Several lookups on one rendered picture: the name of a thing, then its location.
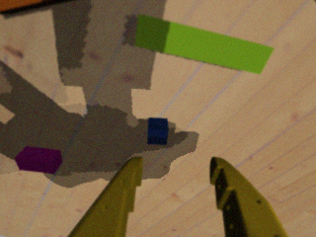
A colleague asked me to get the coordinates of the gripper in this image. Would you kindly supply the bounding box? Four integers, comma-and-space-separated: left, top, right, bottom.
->
67, 157, 288, 237

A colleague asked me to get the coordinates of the lime green rod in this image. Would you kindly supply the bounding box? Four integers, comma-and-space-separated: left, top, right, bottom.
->
134, 14, 275, 74

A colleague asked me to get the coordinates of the magenta rod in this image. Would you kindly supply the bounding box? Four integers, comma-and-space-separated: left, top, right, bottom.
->
15, 146, 62, 174

